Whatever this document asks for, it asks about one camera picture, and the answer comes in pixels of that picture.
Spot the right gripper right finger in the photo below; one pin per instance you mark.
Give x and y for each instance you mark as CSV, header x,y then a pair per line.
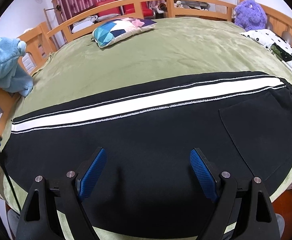
x,y
256,218

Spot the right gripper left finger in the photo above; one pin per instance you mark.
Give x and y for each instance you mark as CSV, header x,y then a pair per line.
x,y
39,218

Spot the black pants with white stripe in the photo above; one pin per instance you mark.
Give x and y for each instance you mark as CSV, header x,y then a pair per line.
x,y
241,121

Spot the light blue plush towel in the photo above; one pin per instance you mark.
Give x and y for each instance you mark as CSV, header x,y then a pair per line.
x,y
13,78

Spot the green plush bed blanket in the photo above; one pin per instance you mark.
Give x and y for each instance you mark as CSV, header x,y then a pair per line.
x,y
175,47

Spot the black phone on pillow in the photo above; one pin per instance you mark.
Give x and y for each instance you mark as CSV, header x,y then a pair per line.
x,y
280,53

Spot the white black flower pillow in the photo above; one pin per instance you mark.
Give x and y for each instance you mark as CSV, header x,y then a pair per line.
x,y
272,43

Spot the geometric blue pink pillow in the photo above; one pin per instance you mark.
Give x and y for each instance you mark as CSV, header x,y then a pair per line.
x,y
114,31

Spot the purple plush toy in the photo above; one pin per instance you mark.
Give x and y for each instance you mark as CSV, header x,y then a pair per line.
x,y
249,15

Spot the cluttered desk with papers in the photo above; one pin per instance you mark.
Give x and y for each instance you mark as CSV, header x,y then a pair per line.
x,y
161,7

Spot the wooden bed frame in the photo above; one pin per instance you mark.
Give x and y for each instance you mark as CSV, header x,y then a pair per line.
x,y
40,41

